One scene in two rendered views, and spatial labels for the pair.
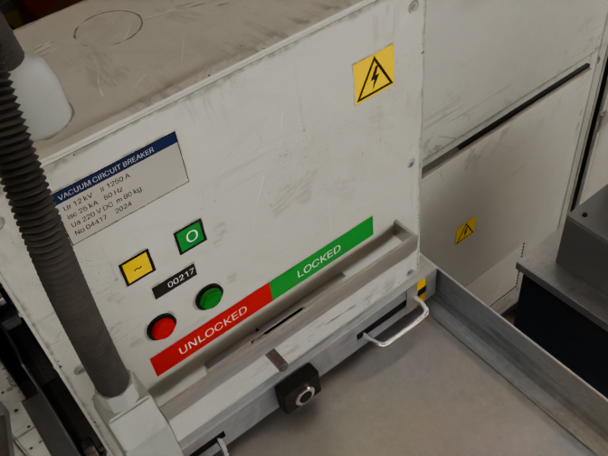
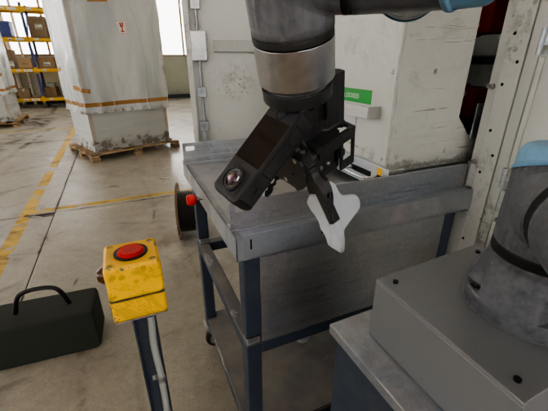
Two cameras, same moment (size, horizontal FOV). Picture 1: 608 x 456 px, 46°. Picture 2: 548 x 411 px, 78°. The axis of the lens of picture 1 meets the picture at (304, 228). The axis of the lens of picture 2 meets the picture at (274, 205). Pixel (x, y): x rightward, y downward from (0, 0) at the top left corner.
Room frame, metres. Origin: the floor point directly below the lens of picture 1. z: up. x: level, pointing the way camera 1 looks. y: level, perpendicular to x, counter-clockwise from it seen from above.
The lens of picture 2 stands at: (0.51, -1.01, 1.18)
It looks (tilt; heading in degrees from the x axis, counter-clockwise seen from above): 23 degrees down; 99
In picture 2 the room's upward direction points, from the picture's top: straight up
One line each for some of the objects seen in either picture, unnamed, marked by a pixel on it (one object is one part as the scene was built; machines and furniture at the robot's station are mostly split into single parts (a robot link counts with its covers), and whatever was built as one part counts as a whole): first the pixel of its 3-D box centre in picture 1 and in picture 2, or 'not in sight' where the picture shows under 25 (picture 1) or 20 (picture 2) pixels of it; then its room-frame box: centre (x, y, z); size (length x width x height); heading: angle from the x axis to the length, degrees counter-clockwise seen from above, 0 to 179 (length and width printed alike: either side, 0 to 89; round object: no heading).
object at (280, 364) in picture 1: (268, 347); not in sight; (0.50, 0.06, 1.02); 0.06 x 0.02 x 0.04; 32
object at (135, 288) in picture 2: not in sight; (135, 278); (0.22, -0.60, 0.85); 0.08 x 0.08 x 0.10; 32
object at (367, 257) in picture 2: not in sight; (304, 276); (0.47, 0.01, 0.46); 0.64 x 0.58 x 0.66; 32
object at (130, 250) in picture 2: not in sight; (130, 253); (0.22, -0.60, 0.90); 0.04 x 0.04 x 0.02
